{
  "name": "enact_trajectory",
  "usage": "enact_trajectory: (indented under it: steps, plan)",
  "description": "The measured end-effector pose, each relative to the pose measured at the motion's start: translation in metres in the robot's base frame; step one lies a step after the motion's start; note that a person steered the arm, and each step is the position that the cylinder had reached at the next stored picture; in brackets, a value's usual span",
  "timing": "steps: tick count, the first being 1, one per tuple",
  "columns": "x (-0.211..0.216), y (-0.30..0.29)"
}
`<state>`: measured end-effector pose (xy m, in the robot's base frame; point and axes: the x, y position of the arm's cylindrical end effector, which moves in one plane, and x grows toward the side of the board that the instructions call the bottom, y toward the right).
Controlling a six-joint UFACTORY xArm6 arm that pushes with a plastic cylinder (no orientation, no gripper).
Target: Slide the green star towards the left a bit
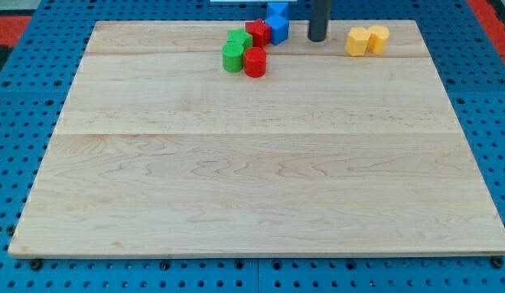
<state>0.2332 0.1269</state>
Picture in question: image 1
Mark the green star block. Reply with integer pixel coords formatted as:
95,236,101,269
227,28,253,50

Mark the red star block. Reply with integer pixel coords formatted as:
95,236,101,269
245,19,271,47

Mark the red cylinder block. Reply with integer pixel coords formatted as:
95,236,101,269
244,47,267,78

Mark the green cylinder block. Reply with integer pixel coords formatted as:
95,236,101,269
222,42,244,72

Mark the light wooden board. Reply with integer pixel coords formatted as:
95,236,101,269
8,20,505,259

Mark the blue cube block front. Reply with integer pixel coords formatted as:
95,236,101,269
265,15,290,46

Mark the blue block rear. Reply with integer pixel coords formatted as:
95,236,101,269
266,2,289,19

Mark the yellow hexagon block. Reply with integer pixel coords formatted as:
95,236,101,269
345,27,371,56

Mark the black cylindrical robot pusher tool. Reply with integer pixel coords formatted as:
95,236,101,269
307,0,332,42

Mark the yellow cylinder block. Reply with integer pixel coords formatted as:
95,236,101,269
367,25,390,55

